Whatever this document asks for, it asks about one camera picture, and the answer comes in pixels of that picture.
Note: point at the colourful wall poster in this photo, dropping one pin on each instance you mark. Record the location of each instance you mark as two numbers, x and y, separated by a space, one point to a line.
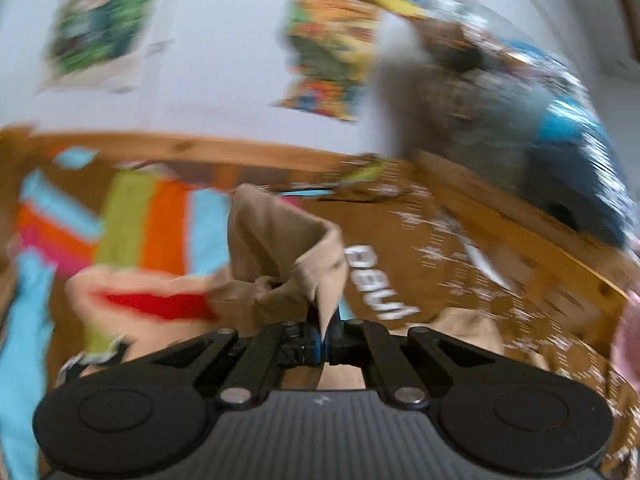
330 50

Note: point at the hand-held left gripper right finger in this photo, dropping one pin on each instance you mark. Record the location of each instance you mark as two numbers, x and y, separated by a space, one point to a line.
334 347

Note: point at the beige garment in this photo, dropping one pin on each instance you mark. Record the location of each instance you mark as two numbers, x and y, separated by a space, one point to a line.
280 240

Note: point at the green wall poster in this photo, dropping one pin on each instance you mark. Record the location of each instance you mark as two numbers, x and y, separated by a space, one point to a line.
100 25

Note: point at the colourful striped blanket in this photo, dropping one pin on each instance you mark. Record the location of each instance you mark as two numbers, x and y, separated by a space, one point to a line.
165 225

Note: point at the wooden bed frame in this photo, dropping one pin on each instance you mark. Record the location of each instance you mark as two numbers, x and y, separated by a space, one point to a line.
200 150

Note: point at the brown printed blanket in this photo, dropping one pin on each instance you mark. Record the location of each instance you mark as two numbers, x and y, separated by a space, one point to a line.
400 260

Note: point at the pink cloth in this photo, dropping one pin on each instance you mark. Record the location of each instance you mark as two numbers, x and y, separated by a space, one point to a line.
630 330

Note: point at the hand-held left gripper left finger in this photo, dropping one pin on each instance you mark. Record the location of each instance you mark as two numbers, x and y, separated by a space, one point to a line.
315 345

